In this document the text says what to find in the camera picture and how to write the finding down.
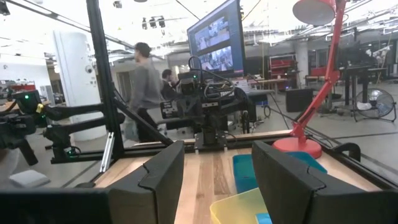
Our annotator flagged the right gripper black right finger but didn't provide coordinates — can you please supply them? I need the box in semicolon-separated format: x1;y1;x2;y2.
251;140;374;224

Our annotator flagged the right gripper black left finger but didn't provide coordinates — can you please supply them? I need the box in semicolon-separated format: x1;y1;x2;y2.
108;140;186;224

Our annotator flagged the teal plastic bin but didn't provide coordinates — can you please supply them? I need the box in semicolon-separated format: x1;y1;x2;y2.
232;151;328;195

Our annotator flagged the yellow plastic bin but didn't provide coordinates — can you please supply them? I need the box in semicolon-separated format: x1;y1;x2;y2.
209;187;275;224

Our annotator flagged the person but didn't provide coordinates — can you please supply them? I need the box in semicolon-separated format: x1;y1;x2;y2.
160;68;183;102
123;42;166;144

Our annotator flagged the light blue item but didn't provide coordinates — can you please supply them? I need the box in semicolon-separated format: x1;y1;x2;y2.
255;213;274;224

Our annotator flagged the black floor box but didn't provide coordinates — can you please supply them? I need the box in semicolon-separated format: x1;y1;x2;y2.
285;88;315;113

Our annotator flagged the ceiling spotlight cluster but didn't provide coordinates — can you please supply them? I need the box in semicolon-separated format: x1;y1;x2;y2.
141;16;167;30

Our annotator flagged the red tool cabinet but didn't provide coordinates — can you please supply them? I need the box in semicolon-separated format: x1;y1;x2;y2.
268;54;299;91

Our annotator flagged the red desk lamp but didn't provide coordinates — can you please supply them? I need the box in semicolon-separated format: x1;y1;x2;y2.
272;0;348;160

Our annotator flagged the white pillar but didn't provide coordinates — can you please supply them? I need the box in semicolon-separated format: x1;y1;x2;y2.
293;40;311;82
52;30;108;141

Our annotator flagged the black floor fan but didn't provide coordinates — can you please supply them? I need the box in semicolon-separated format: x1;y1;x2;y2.
353;88;397;123

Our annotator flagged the grey floor pad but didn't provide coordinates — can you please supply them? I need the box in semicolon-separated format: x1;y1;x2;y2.
9;169;51;189

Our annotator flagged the black desk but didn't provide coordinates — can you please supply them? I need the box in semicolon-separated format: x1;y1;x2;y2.
340;64;389;110

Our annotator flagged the silver metal bracket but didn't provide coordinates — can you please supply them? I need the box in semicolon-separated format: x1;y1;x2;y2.
99;131;116;174

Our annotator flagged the black curved bracket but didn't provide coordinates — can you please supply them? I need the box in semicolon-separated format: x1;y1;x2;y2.
330;142;362;163

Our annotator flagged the large monitor with camera views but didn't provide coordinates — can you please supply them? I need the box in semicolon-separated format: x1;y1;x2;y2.
186;0;247;76

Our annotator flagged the black metal rig frame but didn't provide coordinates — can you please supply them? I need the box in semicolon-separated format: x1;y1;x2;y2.
0;0;398;191

